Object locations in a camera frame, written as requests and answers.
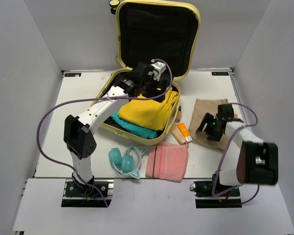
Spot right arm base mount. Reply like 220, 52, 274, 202
190, 180, 242, 209

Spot beige cloth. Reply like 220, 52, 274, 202
188, 99, 229, 152

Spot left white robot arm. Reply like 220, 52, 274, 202
64, 59, 172, 195

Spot orange sunscreen tube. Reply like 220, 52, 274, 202
177, 123, 193, 143

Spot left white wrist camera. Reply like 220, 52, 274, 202
151, 62, 166, 82

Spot beige round bottle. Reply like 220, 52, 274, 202
175, 106, 182, 122

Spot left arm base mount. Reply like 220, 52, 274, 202
61, 180, 114, 208

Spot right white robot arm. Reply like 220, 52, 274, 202
196, 103, 278, 196

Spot yellow suitcase with black lining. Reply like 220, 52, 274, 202
89, 0, 201, 145

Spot pink striped towel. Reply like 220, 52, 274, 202
146, 142, 189, 183

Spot beige cosmetic tube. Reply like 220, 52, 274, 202
170, 129, 189, 147

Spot yellow cloth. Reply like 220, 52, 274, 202
118, 89, 179, 131

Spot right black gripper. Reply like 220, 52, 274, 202
196, 112, 223, 141

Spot teal cat-ear headphones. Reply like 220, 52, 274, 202
108, 145, 146, 179

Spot teal cloth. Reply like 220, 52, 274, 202
111, 112, 158, 139

